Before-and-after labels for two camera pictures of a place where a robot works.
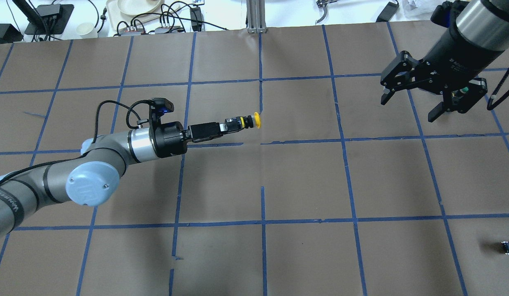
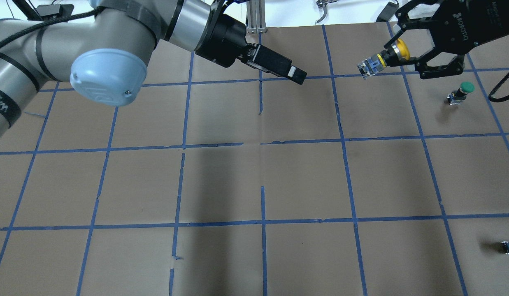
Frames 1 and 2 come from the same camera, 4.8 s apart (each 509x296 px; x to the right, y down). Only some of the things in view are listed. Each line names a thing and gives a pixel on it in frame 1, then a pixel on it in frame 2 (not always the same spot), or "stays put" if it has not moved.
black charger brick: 387,12 stays put
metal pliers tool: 324,3 stays put
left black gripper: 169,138 → 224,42
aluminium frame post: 256,21 stays put
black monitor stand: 54,17 stays put
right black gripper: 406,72 → 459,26
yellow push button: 240,123 → 397,52
